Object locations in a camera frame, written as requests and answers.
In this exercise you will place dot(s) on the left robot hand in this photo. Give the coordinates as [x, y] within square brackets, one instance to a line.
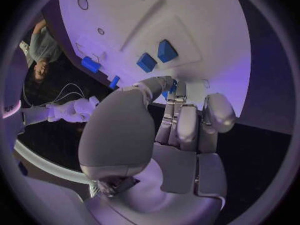
[117, 131]

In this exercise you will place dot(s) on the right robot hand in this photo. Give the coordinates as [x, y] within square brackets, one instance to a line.
[75, 109]

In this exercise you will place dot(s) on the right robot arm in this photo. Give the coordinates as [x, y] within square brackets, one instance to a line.
[35, 115]

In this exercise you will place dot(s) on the white task board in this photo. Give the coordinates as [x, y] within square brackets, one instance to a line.
[187, 18]

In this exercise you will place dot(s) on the blue cylinder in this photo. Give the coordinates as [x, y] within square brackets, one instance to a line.
[91, 64]

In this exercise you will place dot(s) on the small blue peg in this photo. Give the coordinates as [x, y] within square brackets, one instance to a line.
[114, 82]

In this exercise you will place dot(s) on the person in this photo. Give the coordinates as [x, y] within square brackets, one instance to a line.
[43, 48]

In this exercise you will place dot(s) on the small blue block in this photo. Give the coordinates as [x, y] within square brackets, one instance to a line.
[146, 62]

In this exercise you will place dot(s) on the large blue block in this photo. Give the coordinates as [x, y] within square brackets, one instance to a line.
[166, 51]

